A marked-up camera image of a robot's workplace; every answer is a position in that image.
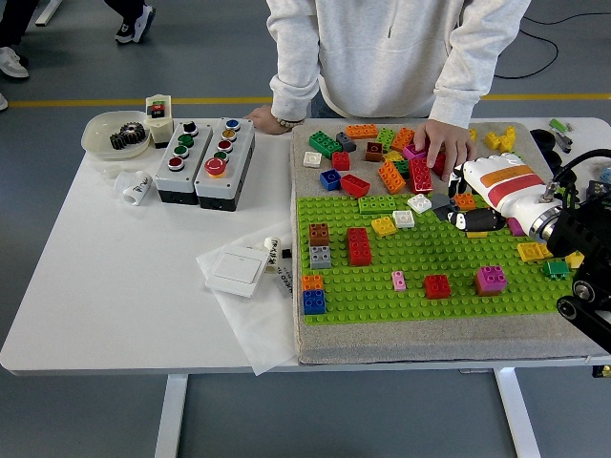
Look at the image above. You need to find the person's right hand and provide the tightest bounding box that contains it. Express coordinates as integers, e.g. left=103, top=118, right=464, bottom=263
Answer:
left=242, top=105, right=290, bottom=136

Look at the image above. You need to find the person's left hand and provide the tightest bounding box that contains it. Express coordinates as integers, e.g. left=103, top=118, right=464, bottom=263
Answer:
left=412, top=118, right=478, bottom=184

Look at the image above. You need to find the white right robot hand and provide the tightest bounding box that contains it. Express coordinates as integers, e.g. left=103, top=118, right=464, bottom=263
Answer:
left=446, top=152, right=564, bottom=236

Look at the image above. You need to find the red two-by-four brick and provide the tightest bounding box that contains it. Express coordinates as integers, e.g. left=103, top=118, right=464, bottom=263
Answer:
left=408, top=156, right=435, bottom=196
left=346, top=227, right=373, bottom=267

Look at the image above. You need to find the dark grey two-by-two brick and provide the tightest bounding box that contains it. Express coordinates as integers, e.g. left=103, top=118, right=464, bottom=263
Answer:
left=431, top=192, right=460, bottom=214
left=334, top=131, right=359, bottom=154

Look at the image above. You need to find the green studded baseplate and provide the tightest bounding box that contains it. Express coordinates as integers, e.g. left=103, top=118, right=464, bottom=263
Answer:
left=294, top=189, right=611, bottom=328

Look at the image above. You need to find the emergency-stop button control box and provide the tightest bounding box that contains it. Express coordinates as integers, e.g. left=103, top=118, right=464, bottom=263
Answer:
left=193, top=116, right=257, bottom=212

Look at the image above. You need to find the green two-by-four brick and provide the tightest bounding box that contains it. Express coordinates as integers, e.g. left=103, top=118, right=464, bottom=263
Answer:
left=307, top=130, right=344, bottom=160

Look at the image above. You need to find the yellow curved long brick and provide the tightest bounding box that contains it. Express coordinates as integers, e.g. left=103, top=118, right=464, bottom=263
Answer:
left=517, top=241, right=555, bottom=263

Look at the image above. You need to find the blue two-by-two brick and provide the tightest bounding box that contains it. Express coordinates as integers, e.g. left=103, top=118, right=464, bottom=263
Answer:
left=302, top=288, right=327, bottom=317
left=319, top=168, right=343, bottom=193

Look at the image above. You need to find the four-button control box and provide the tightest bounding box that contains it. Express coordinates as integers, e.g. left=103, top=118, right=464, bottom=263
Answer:
left=153, top=119, right=213, bottom=206

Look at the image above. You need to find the small dark green brick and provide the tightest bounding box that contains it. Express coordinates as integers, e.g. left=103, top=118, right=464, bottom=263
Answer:
left=542, top=259, right=571, bottom=281

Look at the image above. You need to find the lime two-by-four brick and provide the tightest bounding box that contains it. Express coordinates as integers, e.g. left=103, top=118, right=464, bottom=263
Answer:
left=357, top=195, right=398, bottom=216

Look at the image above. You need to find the red upturned brick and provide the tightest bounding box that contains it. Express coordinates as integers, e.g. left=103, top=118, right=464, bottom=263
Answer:
left=339, top=173, right=372, bottom=198

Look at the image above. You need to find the person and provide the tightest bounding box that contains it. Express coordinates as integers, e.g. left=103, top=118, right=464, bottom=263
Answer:
left=0, top=0, right=40, bottom=113
left=264, top=0, right=533, bottom=129
left=102, top=0, right=157, bottom=46

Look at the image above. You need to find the white lettered pipe fitting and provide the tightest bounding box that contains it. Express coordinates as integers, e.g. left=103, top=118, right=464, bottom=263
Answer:
left=261, top=234, right=284, bottom=276

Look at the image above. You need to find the white pipe tee fitting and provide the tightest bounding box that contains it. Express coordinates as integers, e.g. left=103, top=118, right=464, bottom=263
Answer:
left=113, top=170, right=155, bottom=208

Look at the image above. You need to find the light grey two-by-two brick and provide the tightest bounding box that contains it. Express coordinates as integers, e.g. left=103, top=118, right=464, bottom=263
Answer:
left=308, top=244, right=333, bottom=270

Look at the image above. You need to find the white plastic bowl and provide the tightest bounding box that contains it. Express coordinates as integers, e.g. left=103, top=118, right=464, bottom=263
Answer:
left=80, top=110, right=153, bottom=160

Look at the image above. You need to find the grey felt mat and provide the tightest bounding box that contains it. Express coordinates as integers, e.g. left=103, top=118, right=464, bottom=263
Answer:
left=289, top=121, right=611, bottom=367

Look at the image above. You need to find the white table leg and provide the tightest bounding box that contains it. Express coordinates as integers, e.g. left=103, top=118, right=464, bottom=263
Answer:
left=494, top=367, right=543, bottom=458
left=153, top=374, right=190, bottom=458

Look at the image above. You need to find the white background desk leg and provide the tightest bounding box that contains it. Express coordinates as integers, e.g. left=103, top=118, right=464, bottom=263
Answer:
left=34, top=0, right=64, bottom=28

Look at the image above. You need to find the bead bracelet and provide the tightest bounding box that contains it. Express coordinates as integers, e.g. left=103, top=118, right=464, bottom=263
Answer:
left=270, top=113, right=306, bottom=131

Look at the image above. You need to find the cream small switch box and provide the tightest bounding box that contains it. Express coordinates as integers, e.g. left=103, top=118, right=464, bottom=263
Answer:
left=143, top=94, right=175, bottom=150

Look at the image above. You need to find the black floor cable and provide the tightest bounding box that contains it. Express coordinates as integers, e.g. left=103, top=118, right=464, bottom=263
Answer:
left=495, top=8, right=611, bottom=80

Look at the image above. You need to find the white wall switch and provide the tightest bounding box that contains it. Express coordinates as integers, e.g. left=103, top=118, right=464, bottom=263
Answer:
left=204, top=242, right=270, bottom=300

